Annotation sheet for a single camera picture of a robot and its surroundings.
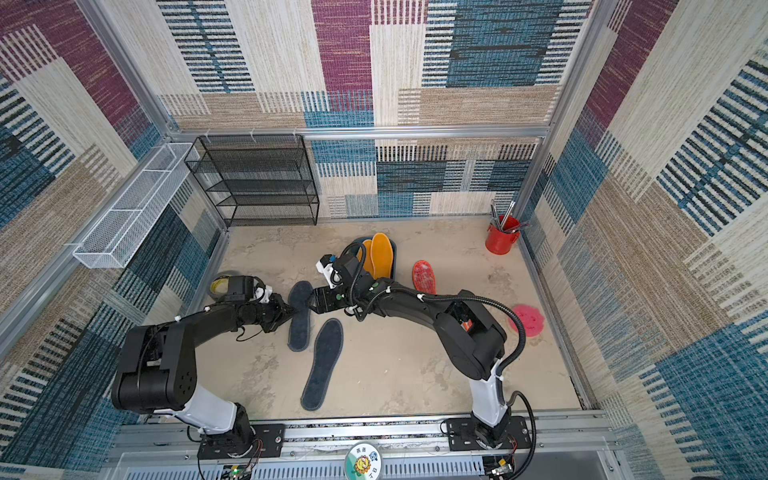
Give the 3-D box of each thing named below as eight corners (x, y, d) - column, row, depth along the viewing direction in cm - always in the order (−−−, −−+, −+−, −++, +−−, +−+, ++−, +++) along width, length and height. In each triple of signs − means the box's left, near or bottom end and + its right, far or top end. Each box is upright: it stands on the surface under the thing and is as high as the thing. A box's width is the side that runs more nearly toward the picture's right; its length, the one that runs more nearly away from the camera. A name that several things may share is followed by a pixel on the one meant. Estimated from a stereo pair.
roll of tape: (210, 294, 103) (207, 291, 101) (217, 279, 107) (214, 275, 105) (225, 294, 103) (222, 291, 101) (231, 279, 107) (229, 275, 105)
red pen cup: (486, 255, 113) (496, 231, 103) (482, 239, 118) (491, 215, 108) (511, 255, 113) (523, 231, 103) (506, 239, 118) (517, 215, 108)
